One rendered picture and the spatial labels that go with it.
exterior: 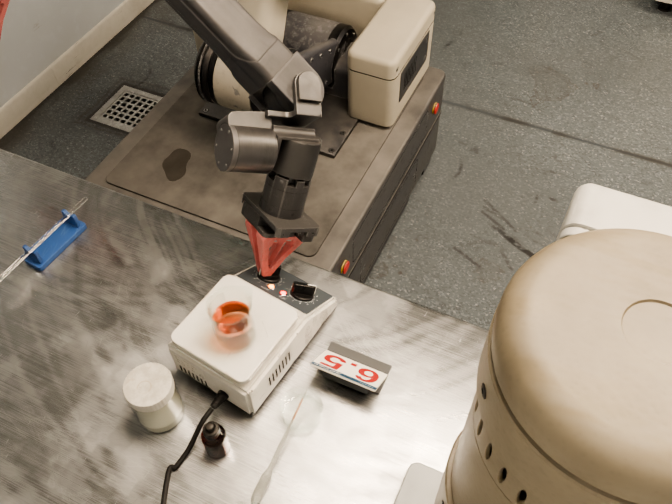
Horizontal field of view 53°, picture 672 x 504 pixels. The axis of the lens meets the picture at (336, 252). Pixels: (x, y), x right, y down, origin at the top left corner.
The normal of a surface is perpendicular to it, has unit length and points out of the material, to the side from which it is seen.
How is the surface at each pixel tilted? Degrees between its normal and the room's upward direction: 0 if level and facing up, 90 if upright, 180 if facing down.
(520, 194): 0
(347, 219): 0
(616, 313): 2
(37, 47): 90
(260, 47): 32
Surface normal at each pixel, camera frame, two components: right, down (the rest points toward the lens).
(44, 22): 0.91, 0.33
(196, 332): -0.01, -0.62
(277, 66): 0.51, -0.08
